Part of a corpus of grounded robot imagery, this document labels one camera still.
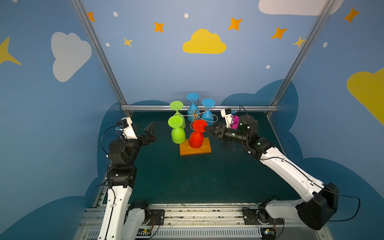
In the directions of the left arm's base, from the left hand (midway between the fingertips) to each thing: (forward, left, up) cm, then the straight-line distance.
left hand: (143, 123), depth 67 cm
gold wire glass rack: (+11, -24, -6) cm, 28 cm away
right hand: (0, -29, -3) cm, 29 cm away
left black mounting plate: (-31, -6, -36) cm, 48 cm away
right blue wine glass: (+15, -31, -10) cm, 36 cm away
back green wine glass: (+16, -14, -4) cm, 22 cm away
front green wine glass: (+4, -15, -12) cm, 20 cm away
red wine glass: (+1, -25, -12) cm, 27 cm away
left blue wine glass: (+23, -22, -3) cm, 32 cm away
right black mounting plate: (-31, -53, -36) cm, 71 cm away
